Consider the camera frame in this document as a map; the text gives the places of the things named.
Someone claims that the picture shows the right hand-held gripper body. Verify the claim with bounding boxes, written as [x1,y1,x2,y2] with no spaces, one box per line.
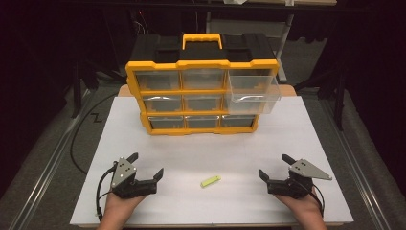
[266,158,333,199]

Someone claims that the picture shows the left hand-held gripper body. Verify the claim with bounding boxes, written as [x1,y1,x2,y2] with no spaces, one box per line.
[110,156,159,199]

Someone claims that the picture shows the small yellow-green bar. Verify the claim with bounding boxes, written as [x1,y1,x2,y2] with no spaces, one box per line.
[200,174,222,189]

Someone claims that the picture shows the clear plastic organizer drawer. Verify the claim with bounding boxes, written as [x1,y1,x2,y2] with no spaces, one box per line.
[227,68,282,104]

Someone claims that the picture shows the yellow and black parts organizer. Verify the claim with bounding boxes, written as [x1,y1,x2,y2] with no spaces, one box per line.
[124,33,282,136]

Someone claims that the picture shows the person's left hand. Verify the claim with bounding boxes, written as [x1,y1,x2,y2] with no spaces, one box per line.
[101,191,147,222]

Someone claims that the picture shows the person's right hand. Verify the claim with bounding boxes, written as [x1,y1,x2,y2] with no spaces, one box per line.
[273,187,324,225]

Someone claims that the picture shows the white table mat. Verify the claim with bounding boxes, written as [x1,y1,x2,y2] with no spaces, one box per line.
[69,95,354,227]

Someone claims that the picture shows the grid of clear small drawers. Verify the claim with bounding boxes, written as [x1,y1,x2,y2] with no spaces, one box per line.
[133,70,276,130]

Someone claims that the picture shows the dark metal stand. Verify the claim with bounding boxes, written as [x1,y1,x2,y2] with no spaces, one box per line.
[70,58,84,120]

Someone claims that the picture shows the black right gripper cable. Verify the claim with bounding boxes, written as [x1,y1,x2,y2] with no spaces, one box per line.
[310,183,326,219]

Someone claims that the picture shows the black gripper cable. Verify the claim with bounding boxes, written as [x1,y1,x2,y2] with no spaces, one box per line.
[95,161,119,222]
[310,183,326,219]

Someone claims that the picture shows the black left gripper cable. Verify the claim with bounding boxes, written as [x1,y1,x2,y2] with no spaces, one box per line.
[95,161,119,222]

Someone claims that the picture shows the long black floor cable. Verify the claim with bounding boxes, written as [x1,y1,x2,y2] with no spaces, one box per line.
[69,91,120,175]

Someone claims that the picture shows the metal floor rail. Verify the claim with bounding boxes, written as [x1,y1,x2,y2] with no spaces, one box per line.
[319,95,389,230]
[9,89,94,230]

